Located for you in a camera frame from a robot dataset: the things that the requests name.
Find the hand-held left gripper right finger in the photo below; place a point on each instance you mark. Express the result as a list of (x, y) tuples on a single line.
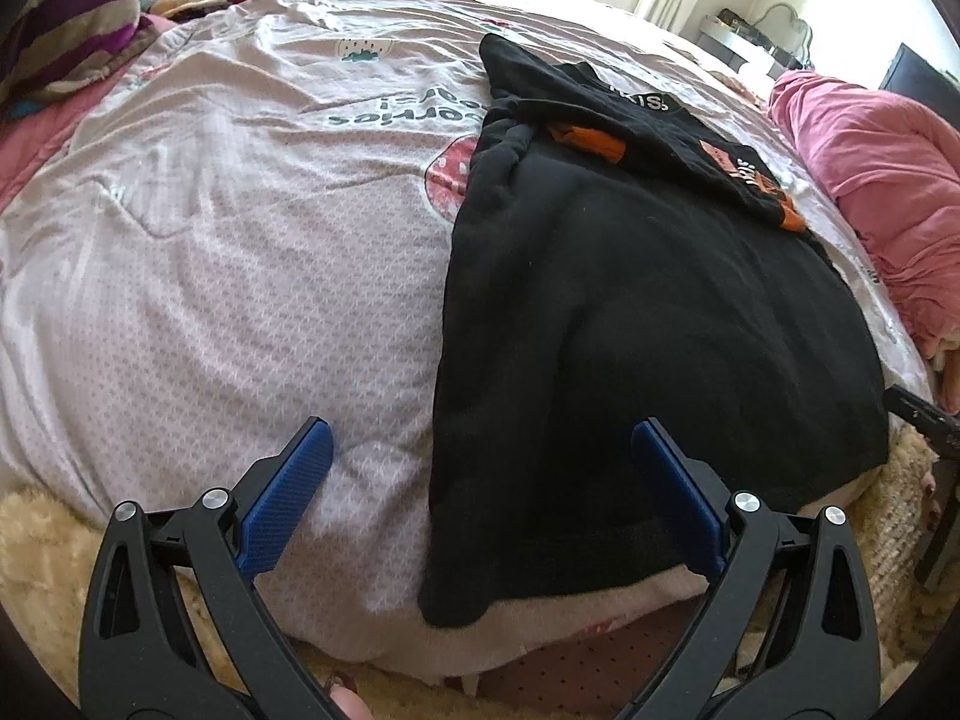
[(675, 499)]

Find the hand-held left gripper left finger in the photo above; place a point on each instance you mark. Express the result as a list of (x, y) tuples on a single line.
[(289, 495)]

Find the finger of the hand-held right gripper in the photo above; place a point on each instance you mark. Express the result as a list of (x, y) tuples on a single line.
[(919, 412)]

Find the black long-sleeved sweater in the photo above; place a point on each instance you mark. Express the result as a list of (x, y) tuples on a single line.
[(637, 352)]

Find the person's right hand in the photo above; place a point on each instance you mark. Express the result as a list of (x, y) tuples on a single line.
[(931, 491)]

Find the person's left hand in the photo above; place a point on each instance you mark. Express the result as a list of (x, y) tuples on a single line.
[(349, 701)]

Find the pink dotted mattress cover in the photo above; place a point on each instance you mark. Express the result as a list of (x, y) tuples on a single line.
[(585, 660)]

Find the pink rolled quilt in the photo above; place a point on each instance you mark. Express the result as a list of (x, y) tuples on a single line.
[(892, 187)]

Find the pink printed bedsheet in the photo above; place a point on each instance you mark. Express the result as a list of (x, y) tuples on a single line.
[(225, 277)]

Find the cream plush rug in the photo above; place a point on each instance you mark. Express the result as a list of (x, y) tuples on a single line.
[(45, 562)]

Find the black monitor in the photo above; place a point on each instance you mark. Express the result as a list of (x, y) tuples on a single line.
[(919, 79)]

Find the white side table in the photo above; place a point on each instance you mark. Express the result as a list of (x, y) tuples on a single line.
[(739, 41)]

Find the purple striped pillow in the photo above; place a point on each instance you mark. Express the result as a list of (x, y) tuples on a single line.
[(67, 22)]

